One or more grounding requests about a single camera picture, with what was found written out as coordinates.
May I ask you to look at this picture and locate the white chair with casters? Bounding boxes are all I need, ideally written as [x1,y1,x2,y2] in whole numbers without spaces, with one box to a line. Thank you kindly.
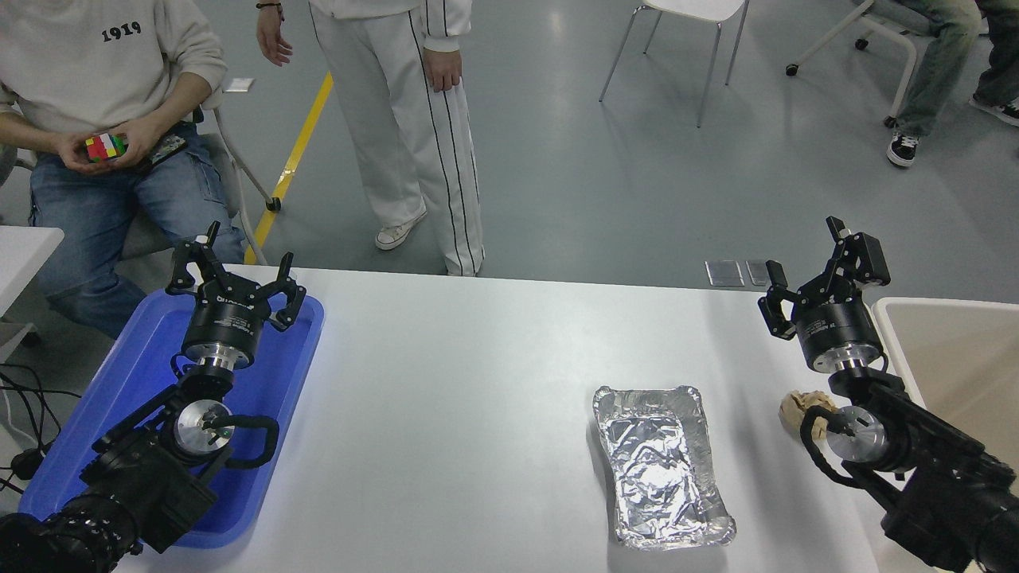
[784,0,936,129]

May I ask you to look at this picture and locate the black floor cables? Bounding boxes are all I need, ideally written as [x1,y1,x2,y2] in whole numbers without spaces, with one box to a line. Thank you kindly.
[0,362,82,496]

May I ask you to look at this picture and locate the white side table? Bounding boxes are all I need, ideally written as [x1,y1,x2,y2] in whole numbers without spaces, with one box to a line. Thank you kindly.
[0,226,64,364]

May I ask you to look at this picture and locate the person's left hand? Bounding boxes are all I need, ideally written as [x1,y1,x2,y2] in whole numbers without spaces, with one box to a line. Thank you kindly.
[110,115,166,168]
[423,48,465,93]

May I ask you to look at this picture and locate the person's right hand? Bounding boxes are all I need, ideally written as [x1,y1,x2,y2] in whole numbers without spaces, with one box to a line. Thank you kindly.
[56,132,110,173]
[256,10,295,67]

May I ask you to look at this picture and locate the large pale bin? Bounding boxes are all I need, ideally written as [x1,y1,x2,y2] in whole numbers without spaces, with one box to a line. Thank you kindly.
[871,297,1019,573]

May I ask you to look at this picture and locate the silver foil tray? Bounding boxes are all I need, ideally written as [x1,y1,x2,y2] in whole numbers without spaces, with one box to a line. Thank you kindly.
[591,385,737,552]

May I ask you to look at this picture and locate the crumpled tan paper ball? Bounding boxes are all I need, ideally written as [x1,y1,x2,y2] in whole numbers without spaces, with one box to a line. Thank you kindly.
[779,389,838,439]

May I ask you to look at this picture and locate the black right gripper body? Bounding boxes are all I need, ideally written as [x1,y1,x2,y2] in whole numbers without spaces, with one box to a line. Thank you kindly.
[792,293,884,367]

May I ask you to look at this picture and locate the person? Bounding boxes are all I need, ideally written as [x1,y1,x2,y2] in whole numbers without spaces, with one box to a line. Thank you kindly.
[885,0,1019,169]
[256,0,485,278]
[0,0,248,340]

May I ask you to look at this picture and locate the colourful puzzle cube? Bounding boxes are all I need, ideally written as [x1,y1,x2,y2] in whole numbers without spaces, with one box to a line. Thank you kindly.
[84,133,129,164]

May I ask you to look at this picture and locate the white chair with metal legs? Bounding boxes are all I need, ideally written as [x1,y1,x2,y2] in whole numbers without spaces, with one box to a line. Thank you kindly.
[599,0,751,129]

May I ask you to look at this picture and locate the white-framed grey chair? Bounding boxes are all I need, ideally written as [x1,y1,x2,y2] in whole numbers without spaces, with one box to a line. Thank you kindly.
[119,84,283,266]

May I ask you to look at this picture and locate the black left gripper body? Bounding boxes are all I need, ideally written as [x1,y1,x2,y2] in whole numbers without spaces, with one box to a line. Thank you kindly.
[182,284,268,367]

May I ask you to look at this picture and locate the patterned phone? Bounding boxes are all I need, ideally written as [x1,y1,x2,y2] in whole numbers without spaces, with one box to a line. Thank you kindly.
[135,134,189,172]

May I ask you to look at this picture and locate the blue plastic tray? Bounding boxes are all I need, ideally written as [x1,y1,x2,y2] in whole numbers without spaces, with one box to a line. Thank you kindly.
[18,286,326,550]

